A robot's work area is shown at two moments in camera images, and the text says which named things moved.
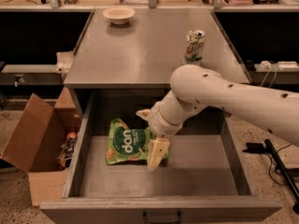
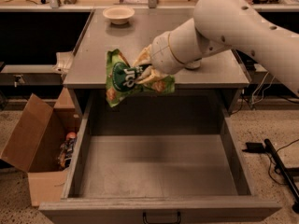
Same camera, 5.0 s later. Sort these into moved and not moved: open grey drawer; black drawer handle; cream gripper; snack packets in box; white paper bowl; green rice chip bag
Moved: green rice chip bag; cream gripper
Not moved: open grey drawer; white paper bowl; snack packets in box; black drawer handle
